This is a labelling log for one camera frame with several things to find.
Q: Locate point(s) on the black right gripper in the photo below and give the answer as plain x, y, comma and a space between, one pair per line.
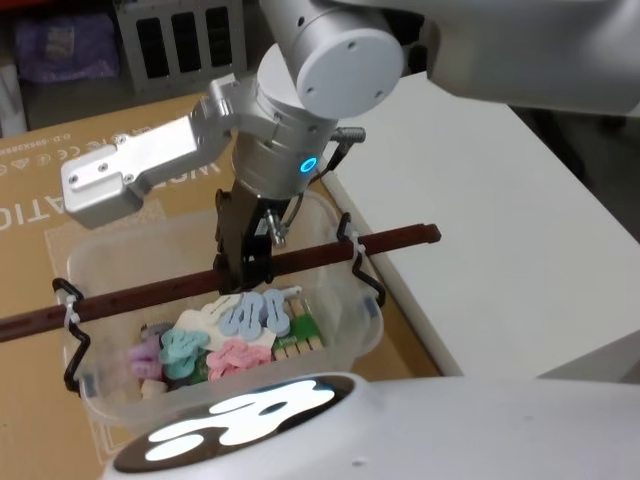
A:
243, 220

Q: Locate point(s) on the long brown slotted rod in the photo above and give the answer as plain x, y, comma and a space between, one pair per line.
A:
150, 291

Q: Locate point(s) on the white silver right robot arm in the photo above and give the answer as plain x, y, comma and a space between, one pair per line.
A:
350, 55

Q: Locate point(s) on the blue plastic clip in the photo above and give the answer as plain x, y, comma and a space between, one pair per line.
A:
233, 317
252, 320
277, 312

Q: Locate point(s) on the white clip card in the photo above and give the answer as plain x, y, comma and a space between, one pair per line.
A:
197, 320

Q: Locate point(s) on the green clip card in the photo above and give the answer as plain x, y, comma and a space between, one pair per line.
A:
300, 332

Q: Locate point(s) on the pink plastic clips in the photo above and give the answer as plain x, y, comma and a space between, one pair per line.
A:
235, 360

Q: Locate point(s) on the clear plastic bin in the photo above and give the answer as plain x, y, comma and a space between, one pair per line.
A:
330, 320

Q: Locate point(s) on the teal plastic clips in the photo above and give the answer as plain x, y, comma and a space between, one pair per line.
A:
180, 352

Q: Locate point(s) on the white zip tie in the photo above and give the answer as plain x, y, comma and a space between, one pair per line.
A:
69, 311
358, 250

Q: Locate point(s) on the purple plastic clips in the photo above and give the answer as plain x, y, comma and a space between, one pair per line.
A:
144, 357

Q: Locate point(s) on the brown cardboard box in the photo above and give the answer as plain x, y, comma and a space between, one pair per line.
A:
40, 165

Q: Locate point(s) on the white robot body with lit logo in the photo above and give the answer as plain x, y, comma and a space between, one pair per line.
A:
425, 430

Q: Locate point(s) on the grey vented metal cabinet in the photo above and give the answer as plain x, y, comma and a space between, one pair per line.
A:
182, 40

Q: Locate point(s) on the white table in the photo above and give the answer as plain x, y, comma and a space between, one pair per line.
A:
490, 225

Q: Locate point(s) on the purple plastic bag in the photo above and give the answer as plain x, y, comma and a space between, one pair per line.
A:
65, 45

